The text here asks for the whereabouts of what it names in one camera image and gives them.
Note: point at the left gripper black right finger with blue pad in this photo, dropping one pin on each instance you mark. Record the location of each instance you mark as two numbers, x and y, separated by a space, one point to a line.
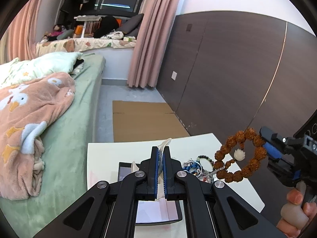
172 188

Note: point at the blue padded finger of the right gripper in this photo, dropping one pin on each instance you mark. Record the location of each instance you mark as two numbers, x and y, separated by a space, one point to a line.
274 143

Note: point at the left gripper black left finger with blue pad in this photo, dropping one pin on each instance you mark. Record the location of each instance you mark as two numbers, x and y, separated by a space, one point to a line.
148 190

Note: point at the white tissue paper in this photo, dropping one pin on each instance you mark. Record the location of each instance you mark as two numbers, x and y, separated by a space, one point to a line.
161 147

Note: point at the black jewelry box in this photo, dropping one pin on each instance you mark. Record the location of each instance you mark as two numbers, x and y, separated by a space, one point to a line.
159 212

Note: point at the person's right hand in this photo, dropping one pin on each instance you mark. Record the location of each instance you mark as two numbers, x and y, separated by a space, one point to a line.
296 214

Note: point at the flat brown cardboard sheet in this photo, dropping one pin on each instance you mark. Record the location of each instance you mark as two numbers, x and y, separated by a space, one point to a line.
145 121

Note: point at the green bed mattress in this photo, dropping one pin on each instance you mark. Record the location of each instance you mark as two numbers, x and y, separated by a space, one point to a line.
65 156

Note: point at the dark brown wardrobe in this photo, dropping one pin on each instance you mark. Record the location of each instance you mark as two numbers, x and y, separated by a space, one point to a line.
238 69

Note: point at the dark grey pillow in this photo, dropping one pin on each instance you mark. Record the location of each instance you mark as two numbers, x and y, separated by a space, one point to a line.
132 26

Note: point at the pink duck pattern blanket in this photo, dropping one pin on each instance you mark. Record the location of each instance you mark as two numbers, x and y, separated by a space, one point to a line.
26 111

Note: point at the window seat floral cushion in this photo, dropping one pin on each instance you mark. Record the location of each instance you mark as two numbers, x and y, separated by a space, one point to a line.
82 44

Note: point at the small white folding table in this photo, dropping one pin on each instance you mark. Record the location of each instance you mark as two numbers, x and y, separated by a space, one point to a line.
88 26

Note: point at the plush doll toys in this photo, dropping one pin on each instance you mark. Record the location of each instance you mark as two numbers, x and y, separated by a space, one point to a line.
59 32

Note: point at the light green floral quilt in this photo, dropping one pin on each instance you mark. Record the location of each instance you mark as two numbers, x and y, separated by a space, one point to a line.
17 71

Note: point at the pink curtain right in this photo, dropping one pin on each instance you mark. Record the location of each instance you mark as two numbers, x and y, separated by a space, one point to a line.
151 43

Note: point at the pink curtain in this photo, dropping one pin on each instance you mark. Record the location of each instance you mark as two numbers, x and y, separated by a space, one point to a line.
151 43
21 33

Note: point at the pink curtain left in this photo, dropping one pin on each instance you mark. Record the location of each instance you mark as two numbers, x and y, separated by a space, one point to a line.
21 33

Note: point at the white wall socket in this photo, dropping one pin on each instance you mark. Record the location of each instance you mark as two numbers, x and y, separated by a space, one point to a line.
174 75

